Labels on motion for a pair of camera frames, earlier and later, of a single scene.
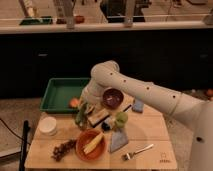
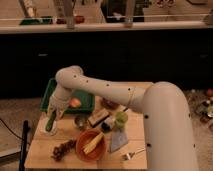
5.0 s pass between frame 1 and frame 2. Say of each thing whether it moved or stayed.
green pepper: moved
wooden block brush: stayed
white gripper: moved
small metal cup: stayed
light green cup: stayed
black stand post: stayed
